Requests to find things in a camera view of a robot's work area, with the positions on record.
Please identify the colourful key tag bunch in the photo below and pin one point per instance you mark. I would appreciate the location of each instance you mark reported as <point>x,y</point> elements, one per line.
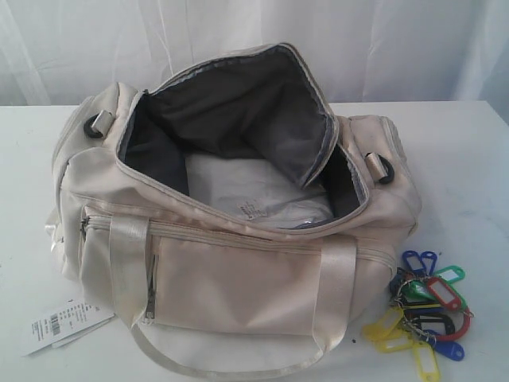
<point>427,315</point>

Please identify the cream fabric duffel bag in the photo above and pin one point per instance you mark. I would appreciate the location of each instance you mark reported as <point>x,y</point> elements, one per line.
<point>125,227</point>

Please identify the white paper hang tag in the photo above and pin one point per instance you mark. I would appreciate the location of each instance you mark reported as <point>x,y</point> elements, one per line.
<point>41,332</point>

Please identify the white backdrop curtain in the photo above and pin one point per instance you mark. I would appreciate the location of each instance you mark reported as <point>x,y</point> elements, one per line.
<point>59,52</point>

